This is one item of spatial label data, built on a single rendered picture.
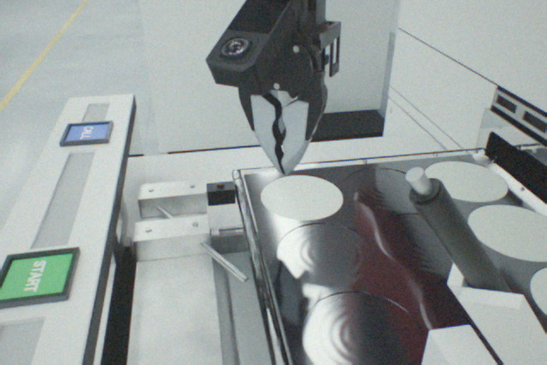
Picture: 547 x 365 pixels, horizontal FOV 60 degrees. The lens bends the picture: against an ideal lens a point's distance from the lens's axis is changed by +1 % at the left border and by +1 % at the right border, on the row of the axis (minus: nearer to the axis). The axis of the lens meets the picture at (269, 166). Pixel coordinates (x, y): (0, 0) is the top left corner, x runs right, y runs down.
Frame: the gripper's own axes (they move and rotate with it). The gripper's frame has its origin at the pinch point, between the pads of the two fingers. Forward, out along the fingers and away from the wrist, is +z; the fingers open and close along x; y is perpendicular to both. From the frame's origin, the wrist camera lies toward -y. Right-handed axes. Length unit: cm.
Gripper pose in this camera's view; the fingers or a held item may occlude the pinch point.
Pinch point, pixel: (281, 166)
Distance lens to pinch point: 50.2
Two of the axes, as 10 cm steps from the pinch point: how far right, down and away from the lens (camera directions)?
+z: 0.3, 8.8, 4.7
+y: 4.4, -4.3, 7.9
